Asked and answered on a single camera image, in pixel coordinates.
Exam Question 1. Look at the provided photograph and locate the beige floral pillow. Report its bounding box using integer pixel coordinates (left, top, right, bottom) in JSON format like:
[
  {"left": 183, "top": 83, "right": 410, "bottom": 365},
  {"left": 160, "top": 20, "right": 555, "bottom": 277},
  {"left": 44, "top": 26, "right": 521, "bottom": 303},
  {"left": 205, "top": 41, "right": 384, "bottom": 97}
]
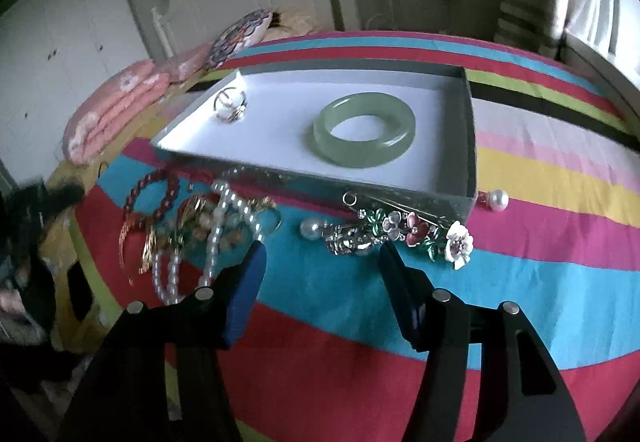
[{"left": 260, "top": 7, "right": 321, "bottom": 43}]

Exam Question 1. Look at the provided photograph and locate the pearl earring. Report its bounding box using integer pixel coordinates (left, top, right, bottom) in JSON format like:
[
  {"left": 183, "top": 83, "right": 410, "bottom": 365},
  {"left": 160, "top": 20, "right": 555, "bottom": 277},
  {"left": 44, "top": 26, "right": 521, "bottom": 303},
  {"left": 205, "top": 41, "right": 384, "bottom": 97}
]
[
  {"left": 477, "top": 188, "right": 510, "bottom": 212},
  {"left": 300, "top": 217, "right": 326, "bottom": 241}
]

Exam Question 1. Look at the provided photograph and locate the white wardrobe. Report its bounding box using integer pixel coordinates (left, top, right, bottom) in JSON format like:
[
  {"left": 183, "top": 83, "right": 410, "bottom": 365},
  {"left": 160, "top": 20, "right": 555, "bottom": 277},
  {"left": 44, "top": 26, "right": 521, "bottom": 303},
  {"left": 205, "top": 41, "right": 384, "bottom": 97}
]
[{"left": 0, "top": 0, "right": 156, "bottom": 183}]

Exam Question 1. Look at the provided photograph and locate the silver ring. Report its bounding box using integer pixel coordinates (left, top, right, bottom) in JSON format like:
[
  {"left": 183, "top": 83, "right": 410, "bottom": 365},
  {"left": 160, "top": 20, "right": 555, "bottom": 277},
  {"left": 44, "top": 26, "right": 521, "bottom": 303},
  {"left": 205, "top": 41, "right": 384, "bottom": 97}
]
[{"left": 212, "top": 86, "right": 249, "bottom": 124}]

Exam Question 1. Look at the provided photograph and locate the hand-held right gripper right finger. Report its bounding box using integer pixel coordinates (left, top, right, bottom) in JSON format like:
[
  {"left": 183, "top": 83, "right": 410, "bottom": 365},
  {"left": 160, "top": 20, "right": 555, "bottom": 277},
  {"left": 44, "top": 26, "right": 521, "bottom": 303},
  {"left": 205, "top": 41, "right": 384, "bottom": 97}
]
[{"left": 379, "top": 243, "right": 588, "bottom": 442}]

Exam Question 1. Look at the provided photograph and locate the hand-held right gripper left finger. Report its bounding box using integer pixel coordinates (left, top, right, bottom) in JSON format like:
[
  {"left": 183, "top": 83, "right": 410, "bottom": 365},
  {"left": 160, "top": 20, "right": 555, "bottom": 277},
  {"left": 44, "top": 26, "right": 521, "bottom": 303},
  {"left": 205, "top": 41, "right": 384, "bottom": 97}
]
[{"left": 57, "top": 240, "right": 267, "bottom": 442}]

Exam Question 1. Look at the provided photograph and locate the red bracelet with gold tassel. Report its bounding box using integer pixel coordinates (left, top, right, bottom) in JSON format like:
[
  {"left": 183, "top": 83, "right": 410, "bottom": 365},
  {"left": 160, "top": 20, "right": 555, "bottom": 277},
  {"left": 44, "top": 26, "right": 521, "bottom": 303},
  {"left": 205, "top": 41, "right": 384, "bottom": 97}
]
[{"left": 117, "top": 212, "right": 166, "bottom": 285}]

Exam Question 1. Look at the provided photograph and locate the dark red bead bracelet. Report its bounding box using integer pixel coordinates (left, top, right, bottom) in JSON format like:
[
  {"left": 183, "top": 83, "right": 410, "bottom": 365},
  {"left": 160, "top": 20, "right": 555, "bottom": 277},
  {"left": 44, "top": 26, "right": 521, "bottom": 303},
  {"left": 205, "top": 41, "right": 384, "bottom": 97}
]
[{"left": 122, "top": 168, "right": 182, "bottom": 223}]

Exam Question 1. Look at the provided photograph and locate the patterned round pillow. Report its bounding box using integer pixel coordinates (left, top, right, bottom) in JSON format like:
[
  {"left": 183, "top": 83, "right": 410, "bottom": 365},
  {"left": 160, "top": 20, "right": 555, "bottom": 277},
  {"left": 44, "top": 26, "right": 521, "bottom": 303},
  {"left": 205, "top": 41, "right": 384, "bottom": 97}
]
[{"left": 205, "top": 9, "right": 273, "bottom": 70}]

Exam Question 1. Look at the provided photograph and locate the pink folded quilt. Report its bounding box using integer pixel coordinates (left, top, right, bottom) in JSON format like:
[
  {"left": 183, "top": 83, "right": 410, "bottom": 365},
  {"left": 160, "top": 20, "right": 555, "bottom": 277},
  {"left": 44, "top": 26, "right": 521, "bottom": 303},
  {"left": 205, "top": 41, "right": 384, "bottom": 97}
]
[{"left": 62, "top": 44, "right": 213, "bottom": 163}]

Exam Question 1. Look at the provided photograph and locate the silver pin brooch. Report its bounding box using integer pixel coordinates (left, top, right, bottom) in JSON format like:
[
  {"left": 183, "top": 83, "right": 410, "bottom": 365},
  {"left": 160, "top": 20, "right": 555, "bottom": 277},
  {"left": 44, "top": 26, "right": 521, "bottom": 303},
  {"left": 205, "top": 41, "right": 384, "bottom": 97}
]
[{"left": 341, "top": 191, "right": 416, "bottom": 223}]

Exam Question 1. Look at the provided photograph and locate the beige stone bead bracelet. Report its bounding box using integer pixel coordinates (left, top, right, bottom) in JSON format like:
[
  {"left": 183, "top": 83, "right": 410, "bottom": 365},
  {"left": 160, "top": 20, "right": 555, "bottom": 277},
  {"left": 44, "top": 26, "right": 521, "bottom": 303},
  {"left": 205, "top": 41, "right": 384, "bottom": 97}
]
[{"left": 190, "top": 207, "right": 246, "bottom": 253}]

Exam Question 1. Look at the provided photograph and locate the green jade bangle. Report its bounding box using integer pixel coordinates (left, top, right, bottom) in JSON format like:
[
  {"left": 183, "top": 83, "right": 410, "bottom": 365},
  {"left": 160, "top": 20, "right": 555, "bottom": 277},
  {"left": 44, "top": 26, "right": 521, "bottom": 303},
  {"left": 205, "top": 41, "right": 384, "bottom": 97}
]
[{"left": 313, "top": 92, "right": 417, "bottom": 169}]

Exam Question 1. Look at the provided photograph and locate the white pearl strand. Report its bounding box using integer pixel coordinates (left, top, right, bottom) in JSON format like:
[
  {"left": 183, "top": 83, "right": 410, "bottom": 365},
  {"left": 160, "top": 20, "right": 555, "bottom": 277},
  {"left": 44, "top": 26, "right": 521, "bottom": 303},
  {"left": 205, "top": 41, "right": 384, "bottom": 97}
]
[{"left": 150, "top": 167, "right": 266, "bottom": 305}]

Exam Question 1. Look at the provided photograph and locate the enamel flower brooch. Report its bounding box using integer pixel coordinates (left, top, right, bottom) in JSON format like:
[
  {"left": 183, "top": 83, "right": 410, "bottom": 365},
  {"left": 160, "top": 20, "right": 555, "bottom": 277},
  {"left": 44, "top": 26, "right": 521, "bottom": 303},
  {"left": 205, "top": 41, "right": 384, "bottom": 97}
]
[{"left": 367, "top": 209, "right": 475, "bottom": 270}]

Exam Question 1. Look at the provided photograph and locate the silver rhinestone brooch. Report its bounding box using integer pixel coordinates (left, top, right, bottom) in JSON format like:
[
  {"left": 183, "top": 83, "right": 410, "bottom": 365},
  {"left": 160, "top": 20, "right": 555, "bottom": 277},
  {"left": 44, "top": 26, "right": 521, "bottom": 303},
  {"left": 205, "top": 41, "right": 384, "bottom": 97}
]
[{"left": 322, "top": 222, "right": 373, "bottom": 257}]

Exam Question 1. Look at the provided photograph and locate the striped colourful bedsheet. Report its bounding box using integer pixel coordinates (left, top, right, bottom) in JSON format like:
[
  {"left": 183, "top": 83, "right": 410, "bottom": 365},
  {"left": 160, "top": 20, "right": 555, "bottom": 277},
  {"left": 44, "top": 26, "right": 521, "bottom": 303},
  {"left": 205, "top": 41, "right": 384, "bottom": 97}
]
[{"left": 65, "top": 29, "right": 640, "bottom": 442}]

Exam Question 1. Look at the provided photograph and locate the yellow printed sheet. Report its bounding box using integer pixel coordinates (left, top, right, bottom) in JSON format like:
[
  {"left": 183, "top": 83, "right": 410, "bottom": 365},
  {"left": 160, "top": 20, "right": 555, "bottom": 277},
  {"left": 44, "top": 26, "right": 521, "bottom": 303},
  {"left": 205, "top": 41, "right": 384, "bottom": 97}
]
[{"left": 40, "top": 112, "right": 156, "bottom": 358}]

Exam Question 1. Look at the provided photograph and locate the grey and white jewelry box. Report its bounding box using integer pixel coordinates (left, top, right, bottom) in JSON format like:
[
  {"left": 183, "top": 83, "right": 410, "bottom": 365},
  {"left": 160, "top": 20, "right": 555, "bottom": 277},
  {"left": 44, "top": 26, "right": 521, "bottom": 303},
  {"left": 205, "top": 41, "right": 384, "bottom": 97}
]
[{"left": 150, "top": 64, "right": 478, "bottom": 225}]

